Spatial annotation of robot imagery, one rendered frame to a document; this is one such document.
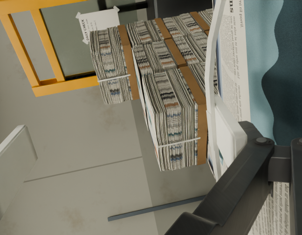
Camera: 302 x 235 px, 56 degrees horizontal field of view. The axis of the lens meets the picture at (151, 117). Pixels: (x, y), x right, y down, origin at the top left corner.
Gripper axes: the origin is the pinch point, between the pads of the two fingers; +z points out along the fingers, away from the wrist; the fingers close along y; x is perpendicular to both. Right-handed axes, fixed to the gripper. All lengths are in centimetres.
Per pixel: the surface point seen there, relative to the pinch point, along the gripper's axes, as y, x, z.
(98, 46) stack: -19, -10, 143
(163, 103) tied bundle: 9, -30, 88
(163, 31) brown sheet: 19, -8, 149
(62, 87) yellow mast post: -61, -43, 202
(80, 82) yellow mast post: -46, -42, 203
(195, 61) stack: 29, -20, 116
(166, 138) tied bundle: 9, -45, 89
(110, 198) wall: -54, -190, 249
